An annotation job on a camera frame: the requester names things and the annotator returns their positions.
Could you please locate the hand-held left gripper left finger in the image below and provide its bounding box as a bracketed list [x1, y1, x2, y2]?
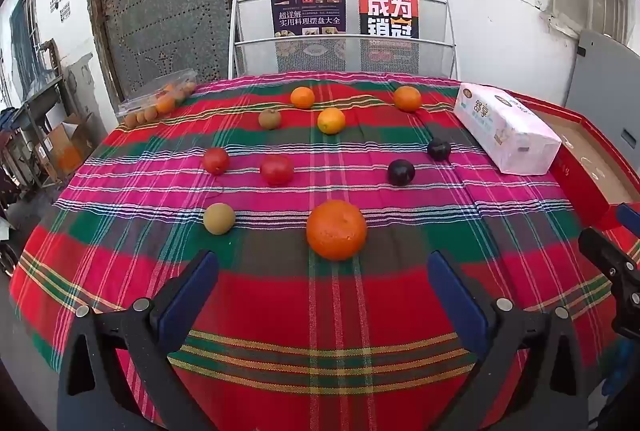
[57, 250, 221, 431]

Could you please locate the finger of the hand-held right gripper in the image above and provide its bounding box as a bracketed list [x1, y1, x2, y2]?
[578, 227, 640, 340]
[616, 203, 640, 236]

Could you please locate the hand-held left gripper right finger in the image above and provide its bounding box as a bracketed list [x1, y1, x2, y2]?
[427, 250, 589, 431]

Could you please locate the round tan pear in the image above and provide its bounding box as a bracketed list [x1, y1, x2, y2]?
[203, 203, 236, 236]

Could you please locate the red cardboard tray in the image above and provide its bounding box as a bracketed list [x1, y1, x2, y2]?
[505, 91, 640, 233]

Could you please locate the dark purple plum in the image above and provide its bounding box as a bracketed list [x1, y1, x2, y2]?
[426, 137, 453, 162]
[387, 159, 416, 187]

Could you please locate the red tomato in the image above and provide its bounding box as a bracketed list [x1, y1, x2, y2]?
[202, 147, 231, 176]
[260, 154, 295, 186]

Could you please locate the large orange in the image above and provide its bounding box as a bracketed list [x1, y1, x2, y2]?
[306, 199, 368, 262]

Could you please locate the person's right hand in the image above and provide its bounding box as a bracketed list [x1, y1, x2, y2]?
[601, 340, 638, 398]

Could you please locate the plaid tablecloth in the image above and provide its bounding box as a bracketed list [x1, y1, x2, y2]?
[9, 72, 640, 431]

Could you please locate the grey machine cabinet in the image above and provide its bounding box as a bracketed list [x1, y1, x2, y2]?
[565, 28, 640, 164]

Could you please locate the pink tissue pack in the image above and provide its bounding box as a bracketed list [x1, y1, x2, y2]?
[453, 82, 563, 176]

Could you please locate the cardboard box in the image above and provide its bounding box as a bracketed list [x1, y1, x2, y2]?
[42, 112, 94, 178]

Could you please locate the clear plastic box of kumquats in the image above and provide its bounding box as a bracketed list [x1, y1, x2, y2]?
[116, 68, 199, 130]

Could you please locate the small orange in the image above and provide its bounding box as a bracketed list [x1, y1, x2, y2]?
[317, 107, 347, 136]
[393, 85, 423, 113]
[290, 86, 316, 110]

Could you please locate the grey metal mesh rack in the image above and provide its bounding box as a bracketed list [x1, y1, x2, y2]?
[227, 0, 460, 80]

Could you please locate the red and black book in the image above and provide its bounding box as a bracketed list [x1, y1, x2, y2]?
[358, 0, 420, 73]

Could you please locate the studded grey metal door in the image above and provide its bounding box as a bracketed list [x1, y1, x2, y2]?
[86, 0, 239, 128]

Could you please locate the dark purple cookbook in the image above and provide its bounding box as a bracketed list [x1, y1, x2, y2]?
[270, 0, 347, 72]

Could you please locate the blue framed window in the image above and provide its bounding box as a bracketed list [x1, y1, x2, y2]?
[7, 0, 45, 98]

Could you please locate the metal shelf frame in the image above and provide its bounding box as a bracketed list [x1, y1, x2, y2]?
[0, 38, 69, 208]

